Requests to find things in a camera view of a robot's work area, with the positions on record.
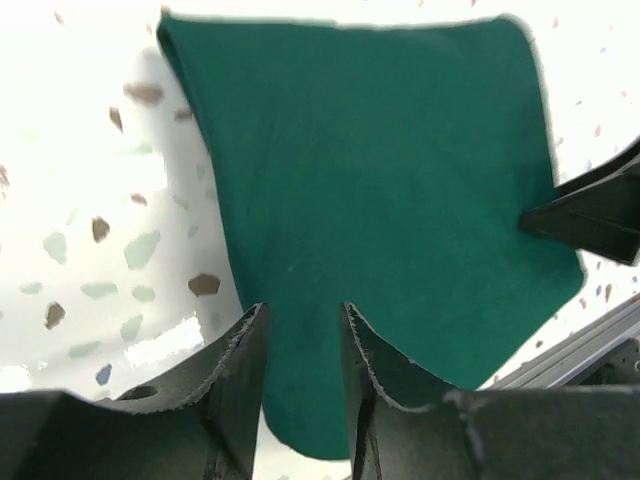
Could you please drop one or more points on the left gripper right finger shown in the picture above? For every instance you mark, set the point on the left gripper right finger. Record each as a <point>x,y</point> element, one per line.
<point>406,423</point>

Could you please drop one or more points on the aluminium front rail frame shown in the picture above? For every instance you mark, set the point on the aluminium front rail frame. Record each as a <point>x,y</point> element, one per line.
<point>604,352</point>

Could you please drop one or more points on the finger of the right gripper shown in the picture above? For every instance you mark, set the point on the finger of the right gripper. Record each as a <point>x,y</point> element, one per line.
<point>597,212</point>

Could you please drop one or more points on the green surgical cloth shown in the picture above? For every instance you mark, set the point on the green surgical cloth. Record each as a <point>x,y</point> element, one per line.
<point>383,167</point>

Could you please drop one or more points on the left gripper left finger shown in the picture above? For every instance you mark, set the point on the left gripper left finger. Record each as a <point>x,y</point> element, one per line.
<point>198,420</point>

